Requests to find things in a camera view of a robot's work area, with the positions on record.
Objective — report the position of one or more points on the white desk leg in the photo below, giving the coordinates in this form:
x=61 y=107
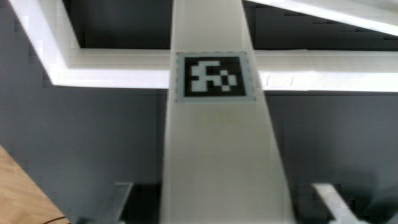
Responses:
x=225 y=186

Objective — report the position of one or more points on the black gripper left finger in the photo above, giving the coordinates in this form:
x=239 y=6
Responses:
x=130 y=206

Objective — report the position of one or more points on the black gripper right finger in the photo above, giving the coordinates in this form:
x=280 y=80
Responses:
x=337 y=204

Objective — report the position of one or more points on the white desk top panel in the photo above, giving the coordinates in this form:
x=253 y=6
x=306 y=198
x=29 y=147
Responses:
x=370 y=14

